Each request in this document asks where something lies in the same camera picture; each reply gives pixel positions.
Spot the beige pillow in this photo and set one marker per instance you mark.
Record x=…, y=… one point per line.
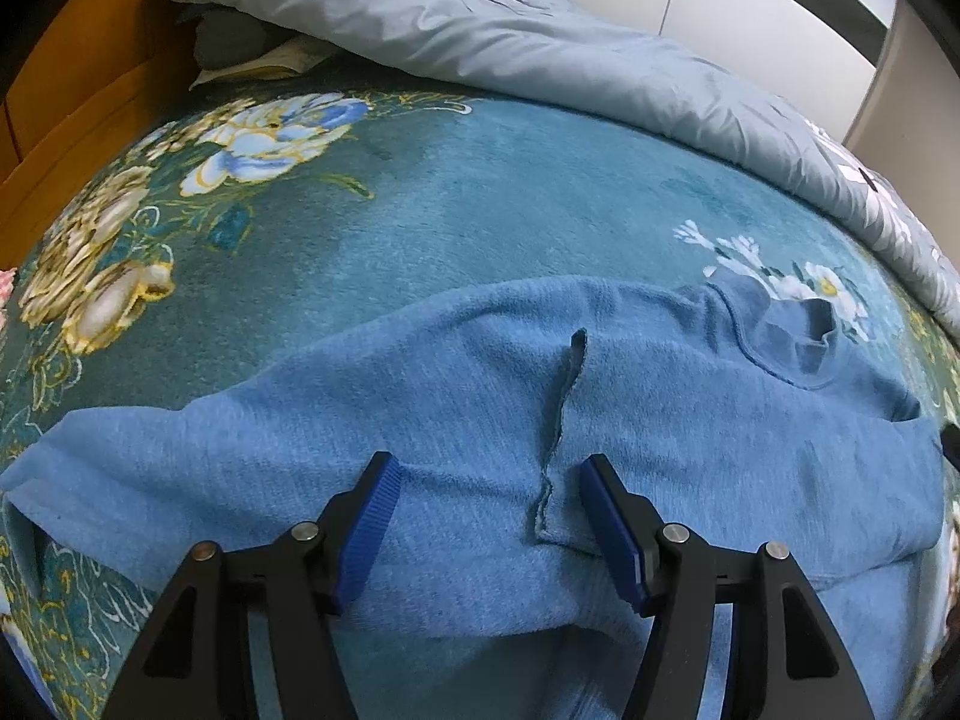
x=277, y=64

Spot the teal floral blanket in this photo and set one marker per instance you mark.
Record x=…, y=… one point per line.
x=487, y=195

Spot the wooden headboard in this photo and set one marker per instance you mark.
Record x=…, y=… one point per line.
x=75, y=90

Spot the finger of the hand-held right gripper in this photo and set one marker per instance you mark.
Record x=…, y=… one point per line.
x=952, y=446

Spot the dark grey folded cloth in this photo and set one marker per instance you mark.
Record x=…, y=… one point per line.
x=232, y=34

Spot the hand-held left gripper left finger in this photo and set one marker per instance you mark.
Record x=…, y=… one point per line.
x=367, y=532

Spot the blue sweater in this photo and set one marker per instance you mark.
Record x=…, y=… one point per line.
x=450, y=405

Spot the grey-blue floral quilt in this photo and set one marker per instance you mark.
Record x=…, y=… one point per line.
x=525, y=37

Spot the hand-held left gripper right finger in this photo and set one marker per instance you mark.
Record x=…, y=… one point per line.
x=615, y=532

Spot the pink floral cloth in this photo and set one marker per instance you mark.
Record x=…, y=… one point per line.
x=4, y=292

